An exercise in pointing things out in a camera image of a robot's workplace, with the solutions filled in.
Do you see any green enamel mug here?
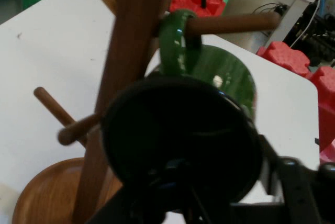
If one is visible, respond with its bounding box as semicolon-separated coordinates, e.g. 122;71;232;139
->
100;9;262;214

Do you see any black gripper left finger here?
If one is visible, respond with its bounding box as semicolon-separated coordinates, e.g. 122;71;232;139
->
86;159;210;224

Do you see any black electronic equipment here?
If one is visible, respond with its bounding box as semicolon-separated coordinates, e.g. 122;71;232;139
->
284;0;335;65

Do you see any wooden mug tree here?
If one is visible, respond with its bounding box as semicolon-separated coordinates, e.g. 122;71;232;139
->
12;0;281;224

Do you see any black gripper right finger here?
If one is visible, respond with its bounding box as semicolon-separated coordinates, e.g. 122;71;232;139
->
258;135;335;224

